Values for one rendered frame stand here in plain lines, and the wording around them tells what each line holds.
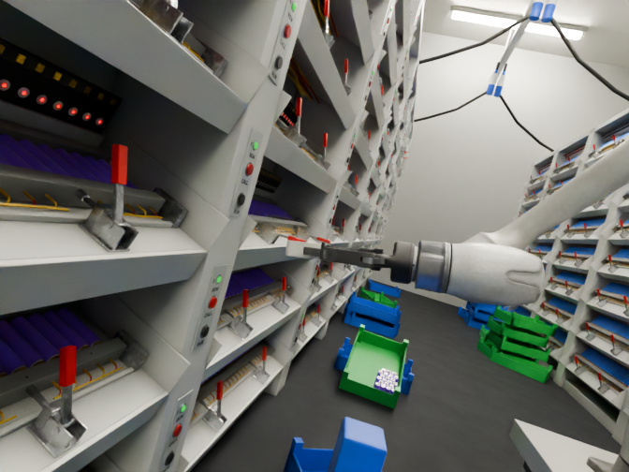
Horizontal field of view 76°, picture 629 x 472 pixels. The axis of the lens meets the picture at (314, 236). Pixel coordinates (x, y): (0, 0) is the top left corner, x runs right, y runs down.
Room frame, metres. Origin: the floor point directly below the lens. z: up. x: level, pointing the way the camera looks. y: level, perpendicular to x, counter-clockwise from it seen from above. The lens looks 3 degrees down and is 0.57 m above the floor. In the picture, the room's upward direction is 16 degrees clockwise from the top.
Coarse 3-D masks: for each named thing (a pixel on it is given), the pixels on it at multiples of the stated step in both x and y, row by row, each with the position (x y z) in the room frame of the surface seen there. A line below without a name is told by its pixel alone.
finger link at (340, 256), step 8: (328, 248) 0.72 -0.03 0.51; (336, 248) 0.72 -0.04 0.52; (328, 256) 0.72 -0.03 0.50; (336, 256) 0.71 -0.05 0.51; (344, 256) 0.71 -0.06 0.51; (352, 256) 0.70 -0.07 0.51; (360, 256) 0.70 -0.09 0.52; (368, 256) 0.69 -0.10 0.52; (352, 264) 0.70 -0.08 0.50; (360, 264) 0.69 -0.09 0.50; (368, 264) 0.68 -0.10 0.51
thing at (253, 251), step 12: (264, 192) 1.12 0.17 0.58; (288, 204) 1.22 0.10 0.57; (300, 216) 1.21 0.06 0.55; (252, 228) 0.61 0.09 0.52; (312, 228) 1.20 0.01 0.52; (324, 228) 1.20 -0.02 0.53; (252, 240) 0.72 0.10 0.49; (276, 240) 0.85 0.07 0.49; (312, 240) 1.18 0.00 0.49; (240, 252) 0.62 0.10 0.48; (252, 252) 0.68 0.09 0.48; (264, 252) 0.74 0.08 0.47; (276, 252) 0.82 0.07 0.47; (240, 264) 0.66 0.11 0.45; (252, 264) 0.73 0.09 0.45; (264, 264) 0.80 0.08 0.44
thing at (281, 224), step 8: (256, 216) 0.80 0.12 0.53; (264, 216) 0.86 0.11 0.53; (256, 224) 0.79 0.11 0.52; (272, 224) 0.88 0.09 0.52; (280, 224) 0.93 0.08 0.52; (288, 224) 0.99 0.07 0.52; (296, 224) 1.07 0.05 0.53; (304, 224) 1.18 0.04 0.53; (280, 232) 0.90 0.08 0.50; (288, 232) 0.97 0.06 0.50
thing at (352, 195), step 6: (348, 168) 1.47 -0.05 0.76; (348, 174) 1.29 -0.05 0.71; (348, 180) 1.90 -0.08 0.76; (342, 186) 1.30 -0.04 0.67; (348, 186) 1.46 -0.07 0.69; (354, 186) 1.89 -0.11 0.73; (342, 192) 1.36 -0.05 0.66; (348, 192) 1.46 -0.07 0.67; (354, 192) 1.72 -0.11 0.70; (360, 192) 1.89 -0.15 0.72; (366, 192) 1.88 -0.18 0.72; (342, 198) 1.42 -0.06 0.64; (348, 198) 1.53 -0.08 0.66; (354, 198) 1.64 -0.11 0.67; (360, 198) 1.88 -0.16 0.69; (348, 204) 1.63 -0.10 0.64; (354, 204) 1.75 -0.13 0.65
